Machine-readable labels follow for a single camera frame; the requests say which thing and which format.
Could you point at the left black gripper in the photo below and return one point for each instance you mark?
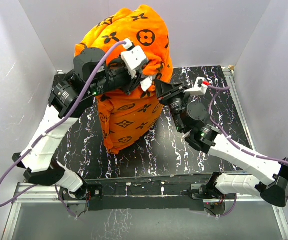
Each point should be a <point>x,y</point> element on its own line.
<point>130,82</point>

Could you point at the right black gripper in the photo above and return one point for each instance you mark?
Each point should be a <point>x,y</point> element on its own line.
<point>165,92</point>

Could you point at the white pillow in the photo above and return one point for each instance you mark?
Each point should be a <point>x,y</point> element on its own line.
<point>146,83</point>

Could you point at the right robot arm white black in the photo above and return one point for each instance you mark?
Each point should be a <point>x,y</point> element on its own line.
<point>263,177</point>

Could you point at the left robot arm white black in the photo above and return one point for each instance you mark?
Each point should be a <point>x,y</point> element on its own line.
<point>91,76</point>

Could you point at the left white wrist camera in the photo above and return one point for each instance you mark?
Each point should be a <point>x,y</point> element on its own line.
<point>134,57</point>

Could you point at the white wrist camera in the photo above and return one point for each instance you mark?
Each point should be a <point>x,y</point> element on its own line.
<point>199,88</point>
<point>134,57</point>

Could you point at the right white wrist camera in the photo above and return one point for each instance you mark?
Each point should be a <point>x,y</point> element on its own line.
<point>199,88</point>

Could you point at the aluminium frame rail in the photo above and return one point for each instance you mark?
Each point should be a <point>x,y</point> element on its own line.
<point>133,213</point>

